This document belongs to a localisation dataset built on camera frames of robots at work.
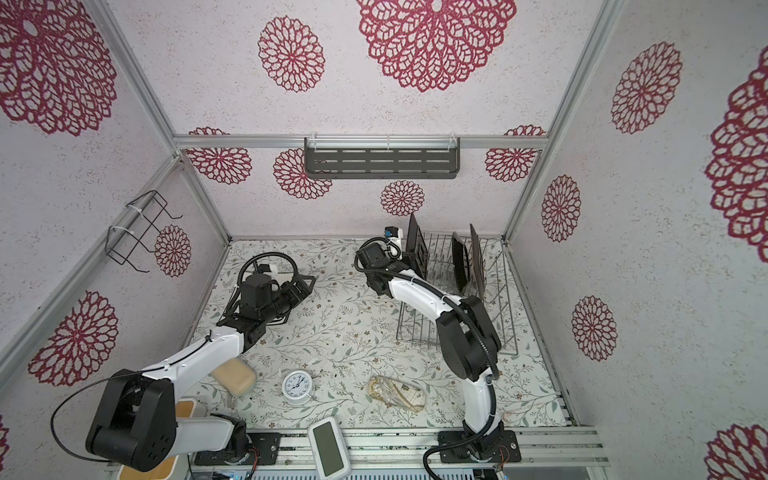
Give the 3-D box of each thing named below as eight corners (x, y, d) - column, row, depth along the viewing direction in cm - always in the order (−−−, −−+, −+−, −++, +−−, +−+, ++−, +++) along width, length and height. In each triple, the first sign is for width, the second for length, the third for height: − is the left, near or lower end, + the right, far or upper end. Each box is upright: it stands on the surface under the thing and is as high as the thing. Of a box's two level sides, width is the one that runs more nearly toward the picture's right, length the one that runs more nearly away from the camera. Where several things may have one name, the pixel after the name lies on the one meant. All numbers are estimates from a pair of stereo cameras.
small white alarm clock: (283, 404, 83) (278, 399, 79) (289, 376, 88) (285, 370, 84) (312, 404, 83) (309, 399, 79) (316, 376, 88) (313, 370, 84)
